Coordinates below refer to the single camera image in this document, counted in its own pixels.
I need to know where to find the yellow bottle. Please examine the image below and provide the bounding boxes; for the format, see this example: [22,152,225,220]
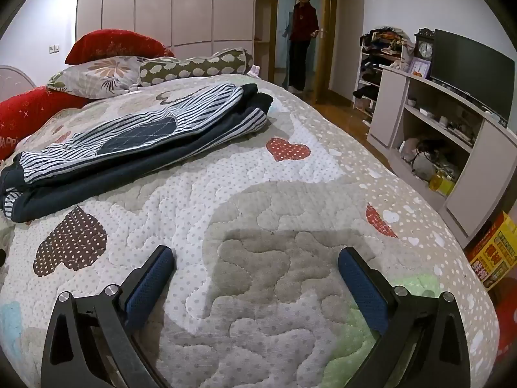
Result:
[429,170,455,197]

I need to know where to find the white wardrobe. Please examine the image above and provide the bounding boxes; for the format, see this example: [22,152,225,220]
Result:
[76,0,256,49]

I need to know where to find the black television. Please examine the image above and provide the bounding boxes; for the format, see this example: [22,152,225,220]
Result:
[429,29,517,122]

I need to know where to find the olive cloud patterned bolster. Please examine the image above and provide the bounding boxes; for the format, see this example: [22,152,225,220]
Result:
[139,48,254,86]

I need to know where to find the white shoe rack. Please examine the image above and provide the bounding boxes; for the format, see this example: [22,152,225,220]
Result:
[352,27,417,120]

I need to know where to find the wooden door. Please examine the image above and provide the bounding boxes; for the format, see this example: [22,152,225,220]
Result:
[315,0,338,106]

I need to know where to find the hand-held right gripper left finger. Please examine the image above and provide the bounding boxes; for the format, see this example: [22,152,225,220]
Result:
[40,244,176,388]

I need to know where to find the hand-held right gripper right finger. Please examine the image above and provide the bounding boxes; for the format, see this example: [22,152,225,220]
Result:
[337,246,471,388]

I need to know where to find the dark mantel clock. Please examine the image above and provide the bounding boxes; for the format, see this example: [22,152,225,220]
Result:
[414,28,435,69]

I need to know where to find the red blanket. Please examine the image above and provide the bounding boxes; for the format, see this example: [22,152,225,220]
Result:
[0,88,91,160]

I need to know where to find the purple photo frame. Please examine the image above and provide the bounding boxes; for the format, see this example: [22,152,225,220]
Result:
[410,57,432,79]

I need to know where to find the orange cardboard box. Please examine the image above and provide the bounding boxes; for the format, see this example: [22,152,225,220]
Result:
[466,211,517,292]

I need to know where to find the heart patterned quilt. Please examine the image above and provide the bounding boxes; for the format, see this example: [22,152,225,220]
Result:
[0,73,499,388]

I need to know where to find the white arched headboard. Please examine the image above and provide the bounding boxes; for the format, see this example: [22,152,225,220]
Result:
[0,65,37,103]

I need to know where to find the navy striped pants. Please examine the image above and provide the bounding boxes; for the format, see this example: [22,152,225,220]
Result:
[0,83,275,223]

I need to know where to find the grey floral pillow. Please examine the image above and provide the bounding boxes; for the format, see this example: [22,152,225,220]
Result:
[46,56,158,100]

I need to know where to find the red velvet pillow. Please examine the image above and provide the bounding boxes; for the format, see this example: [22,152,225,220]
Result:
[65,29,175,65]

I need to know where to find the white open shelf unit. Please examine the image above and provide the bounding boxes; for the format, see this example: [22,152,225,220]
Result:
[254,0,279,83]

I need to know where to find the white television cabinet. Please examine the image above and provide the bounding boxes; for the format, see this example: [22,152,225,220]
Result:
[367,65,517,237]

